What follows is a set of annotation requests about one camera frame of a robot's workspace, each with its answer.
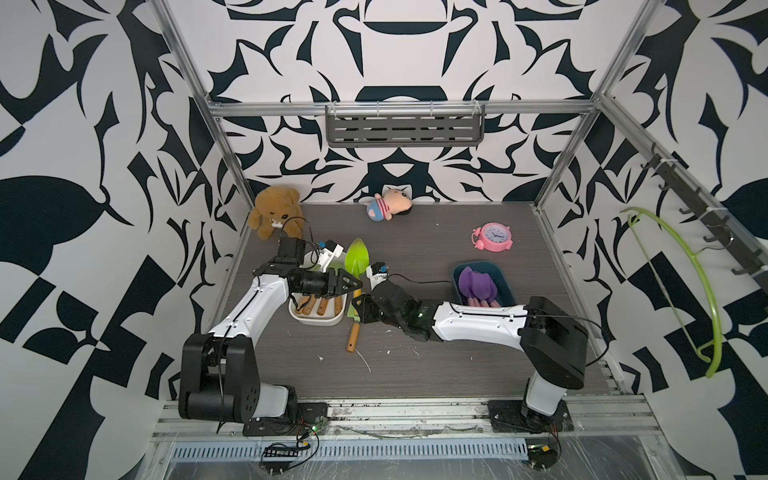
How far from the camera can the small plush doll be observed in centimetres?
113

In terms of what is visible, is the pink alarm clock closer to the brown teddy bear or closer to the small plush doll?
the small plush doll

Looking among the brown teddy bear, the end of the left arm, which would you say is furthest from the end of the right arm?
the brown teddy bear

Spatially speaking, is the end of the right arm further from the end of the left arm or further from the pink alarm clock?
the pink alarm clock

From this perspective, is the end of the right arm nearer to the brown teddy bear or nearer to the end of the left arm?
the end of the left arm

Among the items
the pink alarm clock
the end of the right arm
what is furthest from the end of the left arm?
the pink alarm clock

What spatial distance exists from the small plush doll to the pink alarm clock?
0.27m

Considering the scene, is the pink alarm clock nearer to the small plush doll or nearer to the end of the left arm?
the small plush doll

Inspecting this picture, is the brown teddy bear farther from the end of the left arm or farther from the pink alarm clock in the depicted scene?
the pink alarm clock

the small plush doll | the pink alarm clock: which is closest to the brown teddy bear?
the small plush doll

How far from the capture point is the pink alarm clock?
107 cm

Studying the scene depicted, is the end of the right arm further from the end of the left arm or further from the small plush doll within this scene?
the small plush doll
